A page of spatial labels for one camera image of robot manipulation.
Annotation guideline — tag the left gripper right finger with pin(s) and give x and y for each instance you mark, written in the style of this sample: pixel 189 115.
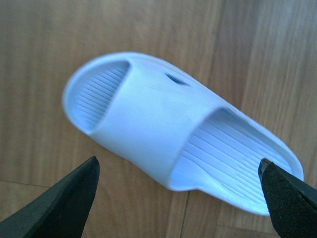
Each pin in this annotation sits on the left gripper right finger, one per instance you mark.
pixel 292 203

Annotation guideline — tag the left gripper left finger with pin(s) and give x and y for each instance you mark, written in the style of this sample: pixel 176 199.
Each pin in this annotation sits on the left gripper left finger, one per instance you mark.
pixel 61 211

